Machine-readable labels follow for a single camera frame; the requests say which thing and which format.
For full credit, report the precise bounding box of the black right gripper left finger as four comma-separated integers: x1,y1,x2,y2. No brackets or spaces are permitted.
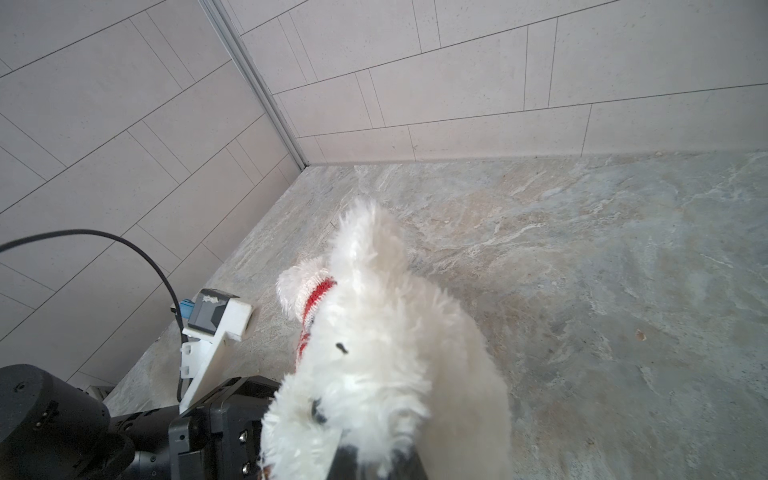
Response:
326,446,375,480

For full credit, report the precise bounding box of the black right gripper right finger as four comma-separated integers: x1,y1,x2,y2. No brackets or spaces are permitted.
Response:
385,449,428,480

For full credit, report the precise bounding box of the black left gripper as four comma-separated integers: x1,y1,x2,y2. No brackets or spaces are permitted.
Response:
110,376,279,479

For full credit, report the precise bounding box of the white plush teddy bear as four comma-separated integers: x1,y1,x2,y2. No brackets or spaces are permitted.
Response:
260,200,512,479

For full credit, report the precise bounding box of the red white striped shirt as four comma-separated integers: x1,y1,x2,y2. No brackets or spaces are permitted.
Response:
295,277,336,367

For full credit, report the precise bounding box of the thin black left cable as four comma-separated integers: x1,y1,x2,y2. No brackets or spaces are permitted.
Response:
0,227,187,403

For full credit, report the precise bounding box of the aluminium corner post left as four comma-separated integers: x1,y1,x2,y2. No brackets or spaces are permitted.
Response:
199,0,308,171

